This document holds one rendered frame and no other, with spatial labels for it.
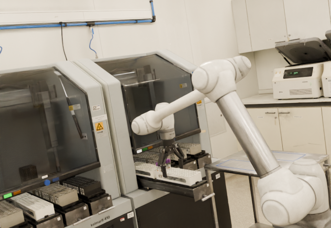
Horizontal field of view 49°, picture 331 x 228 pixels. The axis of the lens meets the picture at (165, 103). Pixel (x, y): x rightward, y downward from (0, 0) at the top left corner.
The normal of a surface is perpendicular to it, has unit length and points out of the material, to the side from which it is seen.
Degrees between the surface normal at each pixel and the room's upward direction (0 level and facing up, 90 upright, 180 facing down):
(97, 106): 90
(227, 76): 68
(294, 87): 90
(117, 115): 90
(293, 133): 90
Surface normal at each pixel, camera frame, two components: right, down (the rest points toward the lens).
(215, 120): 0.65, -0.03
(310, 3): -0.74, 0.18
